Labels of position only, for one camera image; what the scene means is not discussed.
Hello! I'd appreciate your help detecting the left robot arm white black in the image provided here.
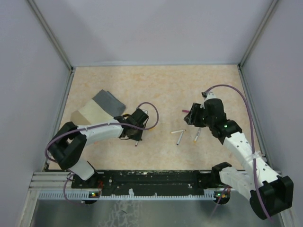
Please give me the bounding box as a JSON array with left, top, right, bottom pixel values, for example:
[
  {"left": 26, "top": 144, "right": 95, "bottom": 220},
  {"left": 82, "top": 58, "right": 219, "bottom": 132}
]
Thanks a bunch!
[{"left": 47, "top": 108, "right": 149, "bottom": 188}]

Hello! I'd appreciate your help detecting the aluminium frame rail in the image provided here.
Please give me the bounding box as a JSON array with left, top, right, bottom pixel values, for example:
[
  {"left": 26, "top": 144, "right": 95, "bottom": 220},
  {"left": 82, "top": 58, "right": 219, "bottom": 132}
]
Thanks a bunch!
[{"left": 29, "top": 172, "right": 68, "bottom": 189}]

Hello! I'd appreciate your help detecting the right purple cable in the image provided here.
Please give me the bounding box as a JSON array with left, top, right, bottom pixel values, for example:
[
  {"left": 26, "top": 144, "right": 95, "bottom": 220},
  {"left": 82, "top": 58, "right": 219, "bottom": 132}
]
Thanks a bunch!
[{"left": 205, "top": 84, "right": 275, "bottom": 224}]

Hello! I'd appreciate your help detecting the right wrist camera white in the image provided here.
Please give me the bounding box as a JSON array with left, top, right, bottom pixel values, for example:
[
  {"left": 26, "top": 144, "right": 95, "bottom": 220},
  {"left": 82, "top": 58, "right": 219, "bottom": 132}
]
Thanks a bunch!
[{"left": 202, "top": 91, "right": 216, "bottom": 102}]

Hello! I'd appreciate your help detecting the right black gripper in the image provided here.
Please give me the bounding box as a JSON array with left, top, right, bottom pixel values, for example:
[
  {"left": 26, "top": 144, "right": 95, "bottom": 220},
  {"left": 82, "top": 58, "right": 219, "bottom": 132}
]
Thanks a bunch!
[{"left": 184, "top": 103, "right": 214, "bottom": 128}]

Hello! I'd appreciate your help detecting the folded grey beige cloth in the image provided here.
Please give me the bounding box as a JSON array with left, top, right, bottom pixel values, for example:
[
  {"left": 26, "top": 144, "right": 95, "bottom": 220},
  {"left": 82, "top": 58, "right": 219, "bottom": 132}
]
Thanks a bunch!
[{"left": 70, "top": 90, "right": 126, "bottom": 125}]

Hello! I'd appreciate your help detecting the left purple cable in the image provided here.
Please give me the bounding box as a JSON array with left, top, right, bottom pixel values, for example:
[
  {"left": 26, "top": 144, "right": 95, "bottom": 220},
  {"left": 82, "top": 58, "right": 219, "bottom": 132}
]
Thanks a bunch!
[{"left": 45, "top": 102, "right": 160, "bottom": 206}]

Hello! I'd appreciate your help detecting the white pen blue end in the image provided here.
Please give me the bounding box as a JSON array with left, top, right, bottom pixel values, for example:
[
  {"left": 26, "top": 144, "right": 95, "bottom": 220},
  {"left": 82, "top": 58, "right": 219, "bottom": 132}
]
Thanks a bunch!
[{"left": 176, "top": 131, "right": 184, "bottom": 145}]

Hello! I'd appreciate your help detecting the white pen yellow end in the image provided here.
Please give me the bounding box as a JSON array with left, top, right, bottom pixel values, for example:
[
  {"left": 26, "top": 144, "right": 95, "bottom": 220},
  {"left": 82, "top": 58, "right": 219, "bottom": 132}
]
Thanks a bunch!
[{"left": 194, "top": 128, "right": 201, "bottom": 143}]

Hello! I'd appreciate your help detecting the purple cable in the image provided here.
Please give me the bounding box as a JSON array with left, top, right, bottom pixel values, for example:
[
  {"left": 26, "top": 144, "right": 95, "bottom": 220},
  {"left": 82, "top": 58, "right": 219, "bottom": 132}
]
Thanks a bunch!
[
  {"left": 45, "top": 102, "right": 160, "bottom": 206},
  {"left": 205, "top": 84, "right": 275, "bottom": 224}
]

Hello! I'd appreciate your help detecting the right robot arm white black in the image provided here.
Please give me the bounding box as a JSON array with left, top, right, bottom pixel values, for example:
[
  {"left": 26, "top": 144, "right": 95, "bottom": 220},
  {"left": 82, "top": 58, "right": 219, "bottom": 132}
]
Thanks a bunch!
[{"left": 184, "top": 98, "right": 294, "bottom": 220}]

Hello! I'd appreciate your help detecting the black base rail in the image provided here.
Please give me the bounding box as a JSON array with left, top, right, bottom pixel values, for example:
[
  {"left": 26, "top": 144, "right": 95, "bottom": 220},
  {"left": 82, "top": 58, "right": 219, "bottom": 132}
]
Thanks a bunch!
[{"left": 71, "top": 170, "right": 223, "bottom": 196}]

